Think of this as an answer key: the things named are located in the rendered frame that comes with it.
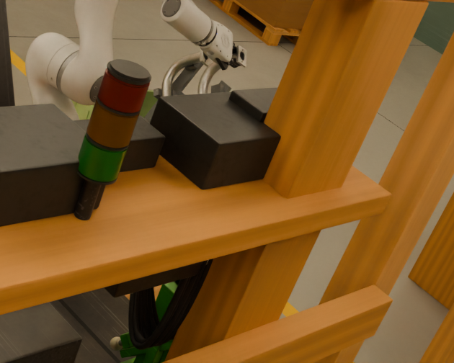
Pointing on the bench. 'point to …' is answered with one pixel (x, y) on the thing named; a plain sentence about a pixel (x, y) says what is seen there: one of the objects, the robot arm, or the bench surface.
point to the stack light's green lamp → (99, 163)
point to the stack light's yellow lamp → (110, 129)
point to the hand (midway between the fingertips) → (234, 57)
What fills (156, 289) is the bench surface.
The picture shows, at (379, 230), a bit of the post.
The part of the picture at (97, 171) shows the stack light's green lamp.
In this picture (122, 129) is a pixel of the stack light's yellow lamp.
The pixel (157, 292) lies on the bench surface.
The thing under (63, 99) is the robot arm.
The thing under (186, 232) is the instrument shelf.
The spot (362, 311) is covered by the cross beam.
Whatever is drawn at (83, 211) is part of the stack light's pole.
